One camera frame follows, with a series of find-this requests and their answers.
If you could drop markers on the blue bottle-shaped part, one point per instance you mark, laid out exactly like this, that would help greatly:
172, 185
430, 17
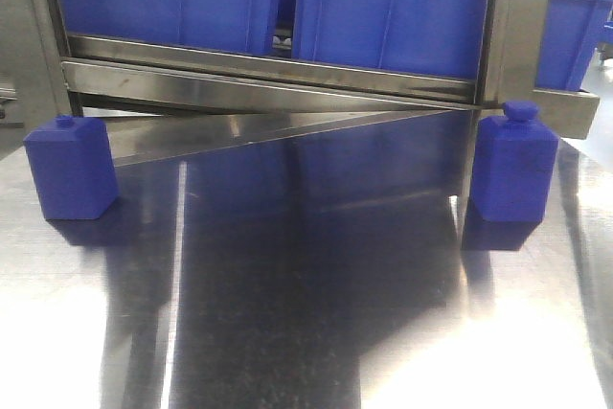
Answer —
513, 165
72, 167

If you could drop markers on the blue plastic bin middle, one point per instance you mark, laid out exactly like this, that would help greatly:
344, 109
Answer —
440, 38

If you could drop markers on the blue plastic bin right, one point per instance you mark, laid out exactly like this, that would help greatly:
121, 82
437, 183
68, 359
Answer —
571, 34

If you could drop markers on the stainless steel shelf frame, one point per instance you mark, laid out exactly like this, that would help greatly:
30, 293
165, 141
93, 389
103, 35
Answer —
113, 74

